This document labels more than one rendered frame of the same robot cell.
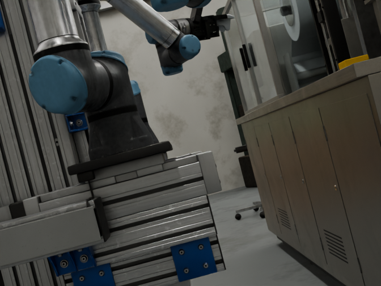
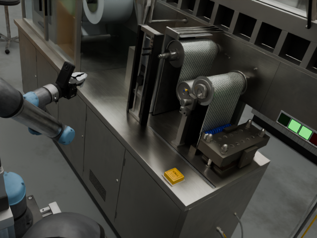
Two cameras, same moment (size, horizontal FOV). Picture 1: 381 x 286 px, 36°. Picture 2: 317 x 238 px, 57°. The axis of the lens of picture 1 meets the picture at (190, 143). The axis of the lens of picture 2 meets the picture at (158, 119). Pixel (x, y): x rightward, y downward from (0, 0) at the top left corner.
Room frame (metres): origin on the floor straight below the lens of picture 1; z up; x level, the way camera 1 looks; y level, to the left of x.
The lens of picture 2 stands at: (1.01, 0.26, 1.89)
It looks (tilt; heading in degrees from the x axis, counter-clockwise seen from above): 33 degrees down; 319
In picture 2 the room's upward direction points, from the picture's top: 12 degrees clockwise
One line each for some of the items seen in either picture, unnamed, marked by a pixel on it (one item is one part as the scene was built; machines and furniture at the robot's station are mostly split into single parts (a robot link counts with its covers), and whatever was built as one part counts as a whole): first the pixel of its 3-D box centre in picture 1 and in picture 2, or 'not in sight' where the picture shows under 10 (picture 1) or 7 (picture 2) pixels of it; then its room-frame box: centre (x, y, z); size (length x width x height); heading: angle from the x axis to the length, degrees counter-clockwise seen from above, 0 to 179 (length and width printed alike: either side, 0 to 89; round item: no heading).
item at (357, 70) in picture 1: (334, 91); (109, 74); (2.82, -0.74, 0.88); 2.52 x 0.66 x 0.04; 3
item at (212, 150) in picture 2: not in sight; (235, 142); (1.71, -0.92, 1.00); 0.40 x 0.16 x 0.06; 93
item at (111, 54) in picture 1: (102, 83); not in sight; (1.33, 0.16, 0.98); 0.13 x 0.12 x 0.14; 156
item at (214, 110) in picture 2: not in sight; (219, 114); (1.82, -0.87, 1.11); 0.23 x 0.01 x 0.18; 93
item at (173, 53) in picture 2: not in sight; (171, 55); (2.13, -0.71, 1.34); 0.06 x 0.06 x 0.06; 3
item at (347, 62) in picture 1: (353, 62); (173, 175); (1.71, -0.52, 0.91); 0.07 x 0.07 x 0.02; 3
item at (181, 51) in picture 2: not in sight; (192, 52); (2.13, -0.87, 1.34); 0.25 x 0.14 x 0.14; 93
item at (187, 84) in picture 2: not in sight; (200, 89); (2.00, -0.86, 1.18); 0.26 x 0.12 x 0.12; 93
